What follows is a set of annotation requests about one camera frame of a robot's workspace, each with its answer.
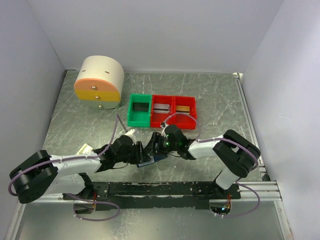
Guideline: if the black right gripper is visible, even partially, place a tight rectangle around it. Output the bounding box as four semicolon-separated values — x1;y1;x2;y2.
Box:
145;132;179;157

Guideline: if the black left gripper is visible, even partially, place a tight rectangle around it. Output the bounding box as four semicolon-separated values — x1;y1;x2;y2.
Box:
115;140;152;164

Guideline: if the blue leather card holder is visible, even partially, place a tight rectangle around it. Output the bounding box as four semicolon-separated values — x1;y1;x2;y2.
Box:
136;154;168;168

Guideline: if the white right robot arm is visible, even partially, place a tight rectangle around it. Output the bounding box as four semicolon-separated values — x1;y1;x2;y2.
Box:
144;124;261;199

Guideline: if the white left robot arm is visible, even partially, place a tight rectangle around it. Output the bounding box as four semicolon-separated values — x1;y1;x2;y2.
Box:
8;135;151;204

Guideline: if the silver card in red bin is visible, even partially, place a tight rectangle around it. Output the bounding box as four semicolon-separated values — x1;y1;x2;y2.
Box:
152;103;171;114

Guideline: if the black card in green bin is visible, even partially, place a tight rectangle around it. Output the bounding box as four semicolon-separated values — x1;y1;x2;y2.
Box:
132;102;149;112

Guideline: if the gold card in red bin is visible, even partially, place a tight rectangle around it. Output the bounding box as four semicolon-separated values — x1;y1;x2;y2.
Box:
175;105;191;115

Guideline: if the green plastic bin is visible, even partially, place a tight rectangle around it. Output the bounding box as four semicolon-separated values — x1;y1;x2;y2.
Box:
127;93;152;128

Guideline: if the red plastic double bin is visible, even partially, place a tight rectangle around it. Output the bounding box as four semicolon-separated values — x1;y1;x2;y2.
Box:
150;94;197;130

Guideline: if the white small cardboard box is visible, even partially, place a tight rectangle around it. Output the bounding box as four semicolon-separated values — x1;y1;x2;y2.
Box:
76;143;93;155

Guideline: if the cream round drawer cabinet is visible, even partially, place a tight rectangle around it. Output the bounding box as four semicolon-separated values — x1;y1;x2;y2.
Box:
73;55;125;110

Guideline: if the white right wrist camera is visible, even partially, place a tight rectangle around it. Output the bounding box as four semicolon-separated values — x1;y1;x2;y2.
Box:
160;122;169;130

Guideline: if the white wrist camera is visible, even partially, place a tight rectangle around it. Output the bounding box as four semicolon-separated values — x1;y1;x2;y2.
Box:
125;128;139;137
160;122;169;130

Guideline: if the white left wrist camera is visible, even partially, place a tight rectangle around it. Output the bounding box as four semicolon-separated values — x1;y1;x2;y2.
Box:
125;128;139;137

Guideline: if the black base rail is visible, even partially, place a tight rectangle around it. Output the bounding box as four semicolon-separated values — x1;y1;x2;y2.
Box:
75;181;241;211

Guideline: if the aluminium frame rail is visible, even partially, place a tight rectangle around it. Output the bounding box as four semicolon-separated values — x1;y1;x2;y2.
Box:
239;181;282;202

